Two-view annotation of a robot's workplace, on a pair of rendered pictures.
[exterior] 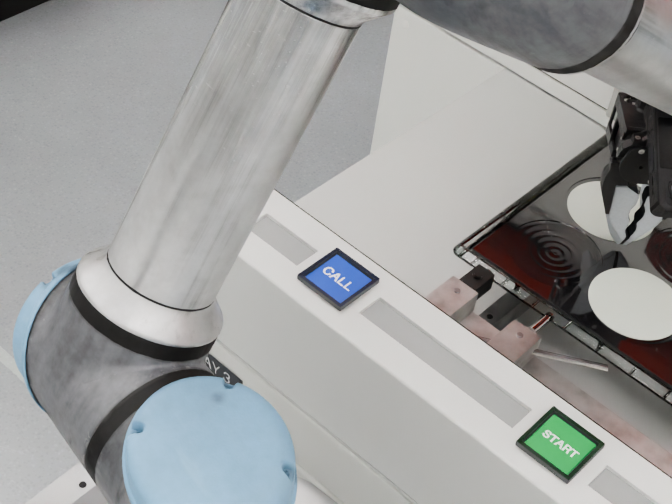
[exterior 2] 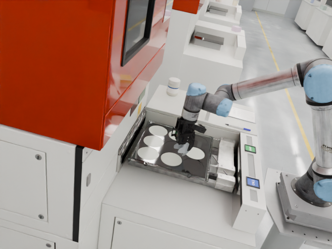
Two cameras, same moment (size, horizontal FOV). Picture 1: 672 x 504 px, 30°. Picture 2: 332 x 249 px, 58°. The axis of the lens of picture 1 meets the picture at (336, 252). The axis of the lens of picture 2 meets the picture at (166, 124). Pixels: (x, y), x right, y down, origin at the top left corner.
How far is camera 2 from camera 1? 1.81 m
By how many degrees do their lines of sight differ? 88
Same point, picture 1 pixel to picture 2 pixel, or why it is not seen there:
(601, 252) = (186, 158)
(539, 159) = (140, 186)
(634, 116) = (186, 132)
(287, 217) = (247, 196)
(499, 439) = (257, 155)
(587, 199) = (171, 162)
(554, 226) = (185, 166)
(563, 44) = not seen: hidden behind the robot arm
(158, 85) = not seen: outside the picture
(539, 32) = not seen: hidden behind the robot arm
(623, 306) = (197, 154)
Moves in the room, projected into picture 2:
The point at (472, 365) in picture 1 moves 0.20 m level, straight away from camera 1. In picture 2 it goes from (247, 161) to (208, 161)
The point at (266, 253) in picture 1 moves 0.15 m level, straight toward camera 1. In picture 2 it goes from (260, 196) to (284, 187)
